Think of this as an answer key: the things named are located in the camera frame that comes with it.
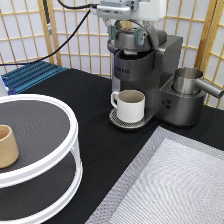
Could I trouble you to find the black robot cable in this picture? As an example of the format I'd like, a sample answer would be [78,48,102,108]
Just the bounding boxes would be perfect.
[0,0,101,67]

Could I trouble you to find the wooden shoji folding screen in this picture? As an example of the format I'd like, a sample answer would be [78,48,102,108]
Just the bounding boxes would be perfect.
[0,0,224,110]

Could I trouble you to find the grey woven placemat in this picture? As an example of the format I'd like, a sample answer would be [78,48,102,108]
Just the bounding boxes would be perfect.
[85,127,224,224]

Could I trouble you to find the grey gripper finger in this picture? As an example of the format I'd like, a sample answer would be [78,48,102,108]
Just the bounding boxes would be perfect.
[136,26,147,46]
[107,22,116,41]

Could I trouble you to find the white ceramic coffee mug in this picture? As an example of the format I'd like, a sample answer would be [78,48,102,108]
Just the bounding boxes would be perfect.
[111,90,145,123]

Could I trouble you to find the grey coffee machine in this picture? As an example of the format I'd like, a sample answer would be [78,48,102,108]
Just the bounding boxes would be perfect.
[108,22,206,130]

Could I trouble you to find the steel milk frother jug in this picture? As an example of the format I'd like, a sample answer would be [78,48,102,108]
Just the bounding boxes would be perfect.
[173,67,224,99]

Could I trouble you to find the white two-tier round shelf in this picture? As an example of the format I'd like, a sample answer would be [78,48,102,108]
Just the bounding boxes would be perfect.
[0,94,83,224]

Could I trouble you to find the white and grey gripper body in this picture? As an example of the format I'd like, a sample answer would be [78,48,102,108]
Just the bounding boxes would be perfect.
[91,0,166,22]

